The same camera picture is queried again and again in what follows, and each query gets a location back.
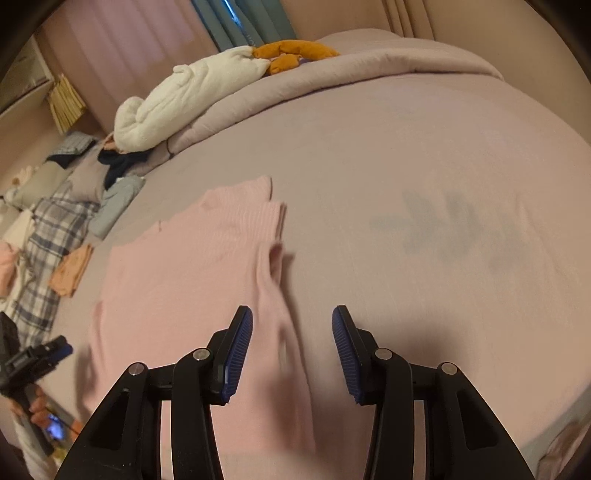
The white puffy jacket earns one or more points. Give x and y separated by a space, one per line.
184 97

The white wall shelf unit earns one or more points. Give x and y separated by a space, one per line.
23 74

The white folded garment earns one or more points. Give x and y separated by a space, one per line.
18 226

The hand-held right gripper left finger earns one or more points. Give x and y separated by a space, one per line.
235 350

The beige pillow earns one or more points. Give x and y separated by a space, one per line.
37 184

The grey pillow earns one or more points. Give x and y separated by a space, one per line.
87 177

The yellow hanging cloth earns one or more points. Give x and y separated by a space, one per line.
67 104

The pink curtain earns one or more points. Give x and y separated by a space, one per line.
115 37
332 16

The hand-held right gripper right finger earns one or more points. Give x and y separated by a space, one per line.
346 355

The person's left hand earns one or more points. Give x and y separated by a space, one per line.
33 402

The blue curtain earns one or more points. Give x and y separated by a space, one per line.
240 23

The cream plush toy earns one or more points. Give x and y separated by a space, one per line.
23 175

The light blue folded garment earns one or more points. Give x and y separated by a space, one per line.
115 203

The blue striped pillow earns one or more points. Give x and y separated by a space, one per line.
74 145

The lilac folded duvet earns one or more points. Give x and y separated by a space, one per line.
369 64

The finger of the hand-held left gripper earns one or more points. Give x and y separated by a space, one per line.
63 350
39 355

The pink knit sweater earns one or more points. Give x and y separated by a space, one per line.
194 258

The small pink garment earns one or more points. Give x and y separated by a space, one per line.
111 143

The orange folded garment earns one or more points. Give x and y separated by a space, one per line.
74 270

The navy garment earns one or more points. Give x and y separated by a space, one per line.
117 166

